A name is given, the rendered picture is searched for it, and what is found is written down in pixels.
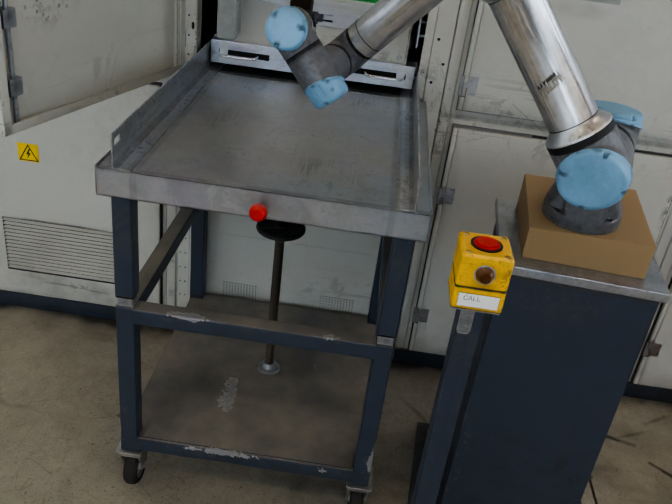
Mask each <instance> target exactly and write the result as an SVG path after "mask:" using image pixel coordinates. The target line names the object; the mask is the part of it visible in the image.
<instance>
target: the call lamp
mask: <svg viewBox="0 0 672 504"><path fill-rule="evenodd" d="M495 279H496V271H495V269H494V268H493V267H491V266H489V265H482V266H479V267H478V268H477V269H476V270H475V271H474V280H475V281H476V282H477V283H479V284H481V285H488V284H491V283H492V282H493V281H494V280H495Z"/></svg>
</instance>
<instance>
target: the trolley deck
mask: <svg viewBox="0 0 672 504"><path fill-rule="evenodd" d="M419 118H420V152H421V182H420V187H419V193H418V213H411V212H404V211H397V210H396V188H397V166H398V143H399V121H400V99H395V98H388V97H381V96H374V95H367V94H360V93H353V92H347V93H346V94H344V95H343V96H342V97H340V98H339V99H337V100H336V101H334V102H333V103H331V104H329V105H328V106H326V107H324V108H321V109H318V108H316V107H315V106H314V105H313V104H312V102H311V101H310V99H309V98H308V96H306V95H305V94H304V90H303V89H302V87H301V85H296V84H288V83H281V82H274V81H267V80H260V79H253V78H246V77H239V76H231V75H224V74H216V75H215V76H214V78H213V79H212V80H211V81H210V82H209V83H208V84H207V86H206V87H205V88H204V89H203V90H202V91H201V92H200V94H199V95H198V96H197V97H196V98H195V99H194V100H193V102H192V103H191V104H190V105H189V106H188V107H187V108H186V109H185V111H184V112H183V113H182V114H181V115H180V116H179V117H178V119H177V120H176V121H175V122H174V123H173V124H172V125H171V127H170V128H169V129H168V130H167V131H166V132H165V133H164V135H163V136H162V137H161V138H160V139H159V140H158V141H157V142H156V144H155V145H154V146H153V147H152V148H151V149H150V150H149V152H148V153H147V154H146V155H145V156H144V157H143V158H142V160H141V161H140V162H139V163H138V164H137V165H136V166H135V168H134V169H133V170H132V171H131V172H126V171H119V170H112V169H109V167H110V166H111V149H110V150H109V151H108V152H107V153H106V154H105V155H104V156H103V157H102V158H101V159H100V160H99V161H98V162H97V163H96V164H95V165H94V166H95V185H96V195H101V196H108V197H115V198H122V199H129V200H136V201H143V202H150V203H157V204H164V205H171V206H177V207H184V208H191V209H198V210H205V211H212V212H219V213H226V214H233V215H240V216H246V217H250V216H249V210H250V208H251V206H252V205H253V204H255V203H263V204H264V205H265V206H266V208H267V211H268V213H267V216H266V218H265V219H267V220H274V221H281V222H288V223H295V224H302V225H309V226H315V227H322V228H329V229H336V230H343V231H350V232H357V233H364V234H371V235H378V236H384V237H391V238H398V239H405V240H412V241H419V242H426V243H427V239H428V234H429V229H430V225H431V220H432V215H433V212H432V194H431V177H430V160H429V143H428V125H427V108H426V101H425V103H424V102H419Z"/></svg>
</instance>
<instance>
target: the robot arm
mask: <svg viewBox="0 0 672 504"><path fill-rule="evenodd" d="M442 1H443V0H379V1H378V2H377V3H376V4H374V5H373V6H372V7H371V8H370V9H369V10H368V11H366V12H365V13H364V14H363V15H362V16H361V17H359V18H358V19H357V20H356V21H355V22H354V23H352V24H351V25H350V26H349V27H348V28H347V29H345V30H344V31H343V32H342V33H341V34H339V35H338V36H337V37H336V38H335V39H333V40H332V41H331V42H330V43H328V44H327V45H325V46H323V44H322V43H321V41H320V39H319V38H318V36H317V35H316V33H317V32H316V24H318V22H323V20H324V14H320V13H319V12H315V11H313V4H314V0H290V6H282V7H279V8H277V9H275V10H274V11H273V12H272V13H271V14H270V15H269V17H268V19H267V21H266V25H265V33H266V37H267V39H268V41H269V42H270V43H271V45H272V46H273V47H275V48H276V49H278V51H279V52H280V54H281V55H282V57H283V59H284V60H285V61H286V63H287V64H288V66H289V68H290V69H291V71H292V73H293V74H294V76H295V77H296V79H297V81H298V82H299V84H300V85H301V87H302V89H303V90H304V94H305V95H306V96H308V98H309V99H310V101H311V102H312V104H313V105H314V106H315V107H316V108H318V109H321V108H324V107H326V106H328V105H329V104H331V103H333V102H334V101H336V100H337V99H339V98H340V97H342V96H343V95H344V94H346V93H347V91H348V86H347V84H346V82H345V79H346V78H347V77H348V76H350V75H351V74H352V73H354V72H356V71H357V70H359V69H360V68H361V67H362V66H363V65H364V64H365V63H366V62H367V61H368V60H370V59H371V58H372V57H373V56H374V55H375V54H377V53H378V52H379V51H380V50H382V49H383V48H384V47H385V46H387V45H388V44H389V43H390V42H392V41H393V40H394V39H396V38H397V37H398V36H399V35H401V34H402V33H403V32H404V31H406V30H407V29H408V28H409V27H411V26H412V25H413V24H414V23H416V22H417V21H418V20H419V19H421V18H422V17H423V16H424V15H426V14H427V13H428V12H429V11H431V10H432V9H433V8H434V7H436V6H437V5H438V4H439V3H441V2H442ZM481 1H484V2H486V3H487V4H488V5H489V7H490V9H491V11H492V13H493V15H494V17H495V19H496V21H497V23H498V26H499V28H500V30H501V32H502V34H503V36H504V38H505V40H506V42H507V44H508V47H509V49H510V51H511V53H512V55H513V57H514V59H515V61H516V63H517V65H518V68H519V70H520V72H521V74H522V76H523V78H524V80H525V82H526V84H527V86H528V89H529V91H530V93H531V95H532V97H533V99H534V101H535V103H536V105H537V107H538V110H539V112H540V114H541V116H542V118H543V120H544V122H545V124H546V126H547V128H548V131H549V135H548V137H547V140H546V142H545V145H546V148H547V150H548V152H549V154H550V156H551V159H552V161H553V163H554V165H555V167H556V169H557V171H556V176H555V179H556V180H555V182H554V183H553V185H552V186H551V188H550V189H549V191H548V192H547V193H546V195H545V197H544V201H543V204H542V212H543V214H544V215H545V216H546V217H547V218H548V219H549V220H550V221H551V222H553V223H554V224H556V225H558V226H560V227H562V228H564V229H567V230H569V231H573V232H576V233H581V234H587V235H604V234H609V233H612V232H614V231H616V230H617V229H618V228H619V225H620V222H621V219H622V215H623V210H622V198H623V197H624V195H625V194H626V192H627V190H628V188H629V186H630V185H631V182H632V178H633V171H632V169H633V162H634V154H635V147H636V143H637V140H638V137H639V134H640V131H641V130H642V128H643V126H642V124H643V120H644V116H643V114H642V113H641V112H640V111H638V110H637V109H634V108H632V107H629V106H626V105H623V104H619V103H615V102H609V101H602V100H594V98H593V96H592V94H591V91H590V89H589V87H588V85H587V82H586V80H585V78H584V76H583V74H582V71H581V69H580V67H579V65H578V63H577V60H576V58H575V56H574V54H573V51H572V49H571V47H570V45H569V43H568V40H567V38H566V36H565V34H564V31H563V29H562V27H561V25H560V23H559V20H558V18H557V16H556V14H555V12H554V9H553V7H552V5H551V3H550V0H481Z"/></svg>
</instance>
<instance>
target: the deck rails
mask: <svg viewBox="0 0 672 504"><path fill-rule="evenodd" d="M205 66H206V45H205V46H204V47H203V48H201V49H200V50H199V51H198V52H197V53H196V54H195V55H194V56H193V57H192V58H191V59H190V60H189V61H188V62H186V63H185V64H184V65H183V66H182V67H181V68H180V69H179V70H178V71H177V72H176V73H175V74H174V75H173V76H171V77H170V78H169V79H168V80H167V81H166V82H165V83H164V84H163V85H162V86H161V87H160V88H159V89H158V90H156V91H155V92H154V93H153V94H152V95H151V96H150V97H149V98H148V99H147V100H146V101H145V102H144V103H143V104H142V105H140V106H139V107H138V108H137V109H136V110H135V111H134V112H133V113H132V114H131V115H130V116H129V117H128V118H127V119H125V120H124V121H123V122H122V123H121V124H120V125H119V126H118V127H117V128H116V129H115V130H114V131H113V132H112V133H110V140H111V166H110V167H109V169H112V170H119V171H126V172H131V171H132V170H133V169H134V168H135V166H136V165H137V164H138V163H139V162H140V161H141V160H142V158H143V157H144V156H145V155H146V154H147V153H148V152H149V150H150V149H151V148H152V147H153V146H154V145H155V144H156V142H157V141H158V140H159V139H160V138H161V137H162V136H163V135H164V133H165V132H166V131H167V130H168V129H169V128H170V127H171V125H172V124H173V123H174V122H175V121H176V120H177V119H178V117H179V116H180V115H181V114H182V113H183V112H184V111H185V109H186V108H187V107H188V106H189V105H190V104H191V103H192V102H193V100H194V99H195V98H196V97H197V96H198V95H199V94H200V92H201V91H202V90H203V89H204V88H205V87H206V86H207V84H208V83H209V82H210V81H211V80H212V79H213V78H214V76H215V75H216V74H217V72H214V71H207V70H205ZM117 136H118V139H119V140H118V141H117V142H116V143H115V144H114V139H115V138H116V137H117ZM420 182H421V152H420V118H419V84H418V75H417V78H416V84H415V90H414V96H413V99H406V98H401V99H400V121H399V143H398V166H397V188H396V210H397V211H404V212H411V213H418V193H419V187H420Z"/></svg>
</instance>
